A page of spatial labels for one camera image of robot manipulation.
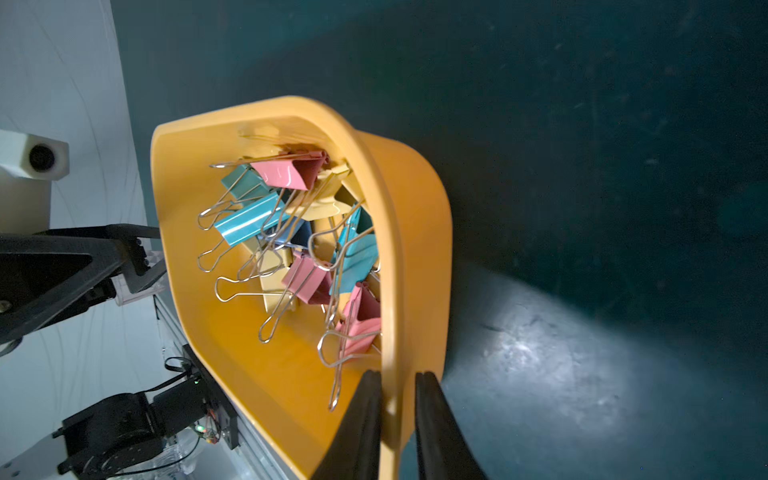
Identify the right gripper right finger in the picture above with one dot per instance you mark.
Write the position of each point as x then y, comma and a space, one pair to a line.
441, 448

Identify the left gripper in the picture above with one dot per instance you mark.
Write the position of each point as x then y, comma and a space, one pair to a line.
54, 275

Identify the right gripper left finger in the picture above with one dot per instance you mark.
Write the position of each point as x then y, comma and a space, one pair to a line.
354, 452

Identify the yellow plastic storage box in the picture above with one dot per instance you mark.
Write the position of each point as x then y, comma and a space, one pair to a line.
283, 387

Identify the pink binder clip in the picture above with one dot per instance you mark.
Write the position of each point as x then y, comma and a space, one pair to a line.
296, 171
352, 337

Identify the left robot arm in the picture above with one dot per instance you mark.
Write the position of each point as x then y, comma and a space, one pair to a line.
120, 436

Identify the teal binder clip in box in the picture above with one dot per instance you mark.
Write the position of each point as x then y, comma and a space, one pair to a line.
236, 222

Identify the pink binder clip in box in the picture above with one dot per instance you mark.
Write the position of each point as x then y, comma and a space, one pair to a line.
296, 171

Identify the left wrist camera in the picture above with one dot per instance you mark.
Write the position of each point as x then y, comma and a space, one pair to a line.
30, 164

